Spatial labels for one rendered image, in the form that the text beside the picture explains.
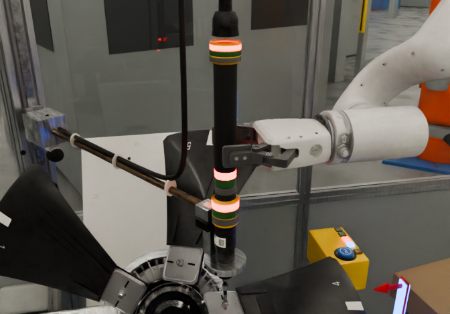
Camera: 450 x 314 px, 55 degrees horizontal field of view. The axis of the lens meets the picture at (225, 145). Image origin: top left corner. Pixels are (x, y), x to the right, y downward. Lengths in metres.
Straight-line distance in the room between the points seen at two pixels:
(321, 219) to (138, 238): 0.83
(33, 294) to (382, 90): 0.76
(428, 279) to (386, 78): 0.65
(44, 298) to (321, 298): 0.53
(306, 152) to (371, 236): 1.20
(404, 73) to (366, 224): 1.07
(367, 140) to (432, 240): 1.34
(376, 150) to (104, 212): 0.62
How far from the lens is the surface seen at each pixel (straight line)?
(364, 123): 0.68
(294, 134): 0.64
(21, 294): 0.98
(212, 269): 0.73
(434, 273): 1.31
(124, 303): 0.83
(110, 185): 1.06
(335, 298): 0.88
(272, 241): 1.65
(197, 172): 0.83
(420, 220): 1.90
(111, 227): 1.04
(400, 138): 0.71
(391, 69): 0.78
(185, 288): 0.74
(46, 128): 1.13
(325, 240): 1.21
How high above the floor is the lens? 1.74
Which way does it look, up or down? 22 degrees down
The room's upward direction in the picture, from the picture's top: straight up
